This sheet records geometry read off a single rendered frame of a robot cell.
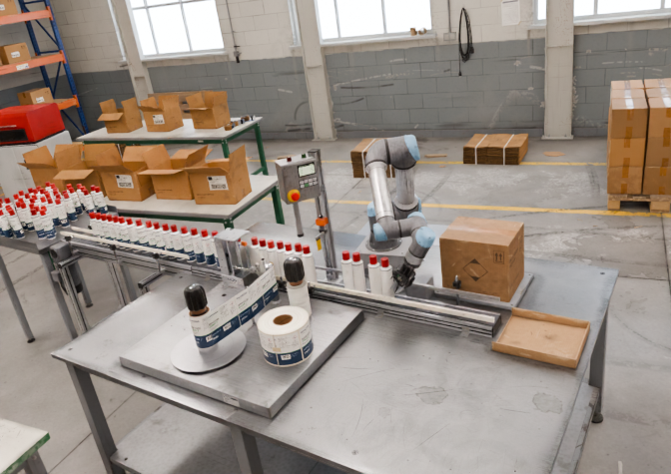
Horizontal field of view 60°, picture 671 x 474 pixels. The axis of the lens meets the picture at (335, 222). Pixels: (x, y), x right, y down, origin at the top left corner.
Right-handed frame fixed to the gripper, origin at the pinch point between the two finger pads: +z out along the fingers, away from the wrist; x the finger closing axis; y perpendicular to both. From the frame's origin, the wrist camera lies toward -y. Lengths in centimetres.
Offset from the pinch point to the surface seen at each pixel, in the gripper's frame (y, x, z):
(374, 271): 2.5, -11.7, -3.1
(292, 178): -2, -65, -17
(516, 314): -12, 46, -16
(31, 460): 124, -68, 64
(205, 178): -89, -174, 95
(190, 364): 72, -46, 31
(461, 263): -17.9, 16.2, -17.6
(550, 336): -2, 60, -23
